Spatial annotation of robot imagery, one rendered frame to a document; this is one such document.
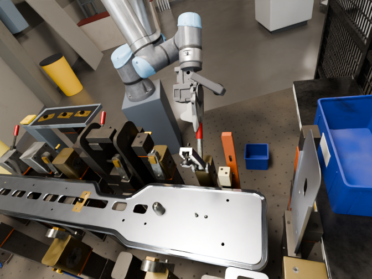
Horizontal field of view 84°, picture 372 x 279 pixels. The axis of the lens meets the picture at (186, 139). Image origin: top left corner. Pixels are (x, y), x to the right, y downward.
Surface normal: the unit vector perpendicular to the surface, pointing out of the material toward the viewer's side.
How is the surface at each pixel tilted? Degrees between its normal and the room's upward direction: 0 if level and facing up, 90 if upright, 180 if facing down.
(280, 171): 0
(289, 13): 90
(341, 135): 0
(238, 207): 0
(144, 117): 90
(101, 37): 90
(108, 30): 90
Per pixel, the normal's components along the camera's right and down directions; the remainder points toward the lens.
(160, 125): 0.10, 0.68
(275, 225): -0.26, -0.69
